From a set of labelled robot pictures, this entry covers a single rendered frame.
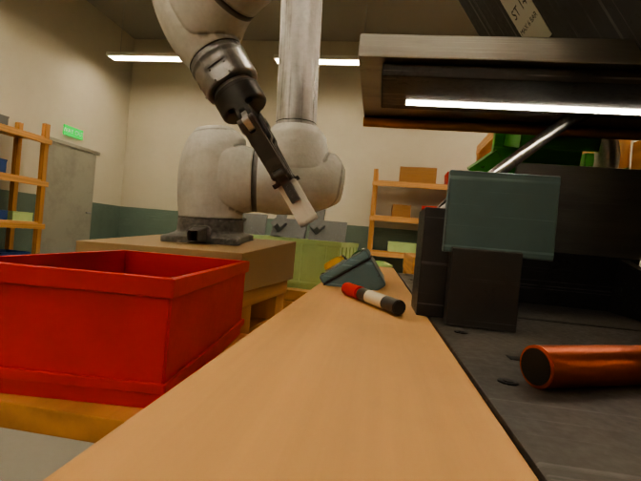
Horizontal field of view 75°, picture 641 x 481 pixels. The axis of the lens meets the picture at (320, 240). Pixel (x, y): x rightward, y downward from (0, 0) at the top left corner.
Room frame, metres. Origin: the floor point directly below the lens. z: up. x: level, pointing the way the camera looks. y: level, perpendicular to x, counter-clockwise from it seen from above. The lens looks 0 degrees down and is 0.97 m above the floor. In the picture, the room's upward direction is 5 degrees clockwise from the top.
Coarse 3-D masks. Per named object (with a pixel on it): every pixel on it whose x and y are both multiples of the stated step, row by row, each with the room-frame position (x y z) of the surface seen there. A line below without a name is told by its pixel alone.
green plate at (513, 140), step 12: (492, 144) 0.58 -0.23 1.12; (504, 144) 0.57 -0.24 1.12; (516, 144) 0.51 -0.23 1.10; (552, 144) 0.50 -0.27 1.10; (564, 144) 0.50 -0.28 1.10; (576, 144) 0.49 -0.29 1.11; (588, 144) 0.49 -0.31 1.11; (504, 156) 0.57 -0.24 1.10; (540, 156) 0.57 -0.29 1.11; (552, 156) 0.56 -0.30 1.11; (564, 156) 0.56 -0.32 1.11; (576, 156) 0.56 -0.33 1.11
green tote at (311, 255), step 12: (300, 240) 1.41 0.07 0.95; (312, 240) 1.40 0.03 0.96; (324, 240) 1.39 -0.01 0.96; (300, 252) 1.41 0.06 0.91; (312, 252) 1.40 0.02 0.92; (324, 252) 1.39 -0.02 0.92; (336, 252) 1.39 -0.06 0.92; (348, 252) 1.56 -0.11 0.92; (300, 264) 1.41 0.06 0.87; (312, 264) 1.40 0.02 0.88; (300, 276) 1.41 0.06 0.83; (312, 276) 1.40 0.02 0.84; (300, 288) 1.41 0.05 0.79
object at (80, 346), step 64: (0, 256) 0.43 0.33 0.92; (64, 256) 0.53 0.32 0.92; (128, 256) 0.68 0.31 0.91; (192, 256) 0.68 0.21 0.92; (0, 320) 0.38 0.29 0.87; (64, 320) 0.38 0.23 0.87; (128, 320) 0.38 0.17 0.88; (192, 320) 0.44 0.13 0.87; (0, 384) 0.38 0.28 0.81; (64, 384) 0.37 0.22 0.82; (128, 384) 0.37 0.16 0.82
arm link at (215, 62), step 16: (208, 48) 0.61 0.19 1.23; (224, 48) 0.61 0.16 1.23; (240, 48) 0.63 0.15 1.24; (192, 64) 0.63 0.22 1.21; (208, 64) 0.61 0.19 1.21; (224, 64) 0.61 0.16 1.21; (240, 64) 0.61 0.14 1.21; (208, 80) 0.61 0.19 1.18; (224, 80) 0.61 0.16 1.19; (208, 96) 0.63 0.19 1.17
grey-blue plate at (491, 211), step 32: (448, 192) 0.38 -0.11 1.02; (480, 192) 0.37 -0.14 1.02; (512, 192) 0.37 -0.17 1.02; (544, 192) 0.37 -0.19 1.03; (448, 224) 0.38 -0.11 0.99; (480, 224) 0.37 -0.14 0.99; (512, 224) 0.37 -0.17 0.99; (544, 224) 0.37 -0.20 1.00; (448, 256) 0.39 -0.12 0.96; (480, 256) 0.37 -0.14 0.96; (512, 256) 0.36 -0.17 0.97; (544, 256) 0.37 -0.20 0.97; (448, 288) 0.37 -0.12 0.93; (480, 288) 0.37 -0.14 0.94; (512, 288) 0.36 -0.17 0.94; (448, 320) 0.37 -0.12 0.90; (480, 320) 0.37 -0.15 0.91; (512, 320) 0.36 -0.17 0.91
